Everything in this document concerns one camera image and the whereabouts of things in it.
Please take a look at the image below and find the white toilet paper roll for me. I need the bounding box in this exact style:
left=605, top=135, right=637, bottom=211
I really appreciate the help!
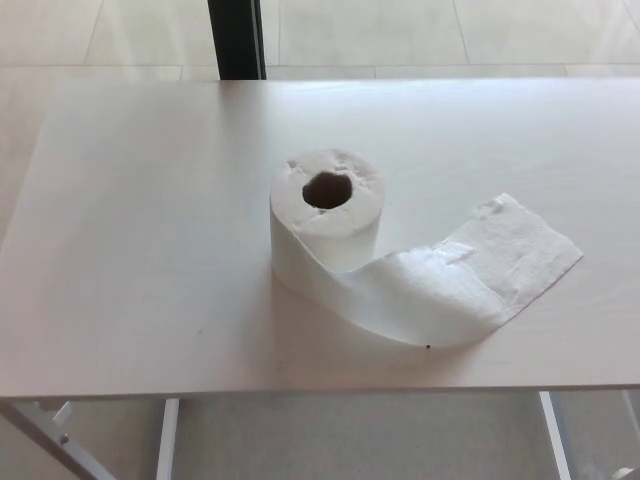
left=269, top=148, right=585, bottom=349

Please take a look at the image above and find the black vertical pillar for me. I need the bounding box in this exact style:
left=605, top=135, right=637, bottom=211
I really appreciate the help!
left=207, top=0, right=267, bottom=81

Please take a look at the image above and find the white diagonal table brace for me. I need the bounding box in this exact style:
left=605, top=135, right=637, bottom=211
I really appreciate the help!
left=0, top=399, right=119, bottom=480

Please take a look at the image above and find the white table frame bracket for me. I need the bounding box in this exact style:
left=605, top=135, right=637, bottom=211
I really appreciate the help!
left=49, top=399, right=76, bottom=426

